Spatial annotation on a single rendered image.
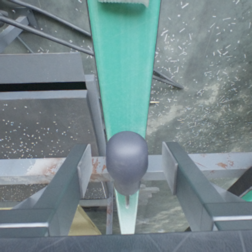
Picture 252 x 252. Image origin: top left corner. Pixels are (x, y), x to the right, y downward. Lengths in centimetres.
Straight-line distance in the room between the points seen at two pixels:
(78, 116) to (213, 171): 38
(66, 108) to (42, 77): 10
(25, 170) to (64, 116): 25
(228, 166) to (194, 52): 88
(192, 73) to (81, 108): 85
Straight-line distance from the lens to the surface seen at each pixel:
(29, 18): 108
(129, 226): 45
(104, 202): 113
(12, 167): 36
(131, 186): 17
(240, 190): 39
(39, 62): 49
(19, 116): 60
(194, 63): 118
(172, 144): 16
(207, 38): 113
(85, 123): 55
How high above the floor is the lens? 96
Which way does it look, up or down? 42 degrees down
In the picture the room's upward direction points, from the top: 178 degrees clockwise
